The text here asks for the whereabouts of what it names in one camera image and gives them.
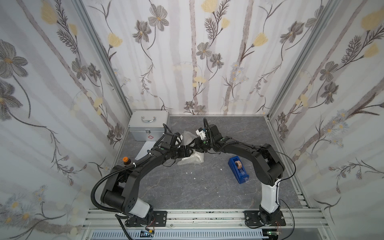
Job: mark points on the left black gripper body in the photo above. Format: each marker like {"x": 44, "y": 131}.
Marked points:
{"x": 186, "y": 151}

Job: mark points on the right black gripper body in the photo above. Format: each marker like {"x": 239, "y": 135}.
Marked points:
{"x": 201, "y": 146}

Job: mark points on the clear bubble wrap sheet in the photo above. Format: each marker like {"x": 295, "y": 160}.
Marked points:
{"x": 195, "y": 157}

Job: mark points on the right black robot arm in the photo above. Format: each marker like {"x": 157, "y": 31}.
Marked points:
{"x": 267, "y": 165}

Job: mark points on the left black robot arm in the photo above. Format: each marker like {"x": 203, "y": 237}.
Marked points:
{"x": 121, "y": 191}

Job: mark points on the white paper sheet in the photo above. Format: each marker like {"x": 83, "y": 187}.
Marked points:
{"x": 144, "y": 150}

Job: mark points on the blue tape dispenser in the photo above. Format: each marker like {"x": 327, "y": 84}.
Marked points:
{"x": 238, "y": 170}

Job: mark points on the silver metal case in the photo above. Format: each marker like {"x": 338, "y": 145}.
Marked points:
{"x": 147, "y": 125}

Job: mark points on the orange capped small bottle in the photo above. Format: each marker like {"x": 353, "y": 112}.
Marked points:
{"x": 127, "y": 161}

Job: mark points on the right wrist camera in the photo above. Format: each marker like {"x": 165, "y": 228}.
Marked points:
{"x": 202, "y": 134}

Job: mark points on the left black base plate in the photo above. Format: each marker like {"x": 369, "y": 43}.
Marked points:
{"x": 153, "y": 219}

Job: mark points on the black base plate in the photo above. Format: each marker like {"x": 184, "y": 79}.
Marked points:
{"x": 153, "y": 219}
{"x": 256, "y": 219}

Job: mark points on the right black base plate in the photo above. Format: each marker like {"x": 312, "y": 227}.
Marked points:
{"x": 256, "y": 219}

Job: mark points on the aluminium front rail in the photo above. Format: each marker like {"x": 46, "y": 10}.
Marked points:
{"x": 295, "y": 224}

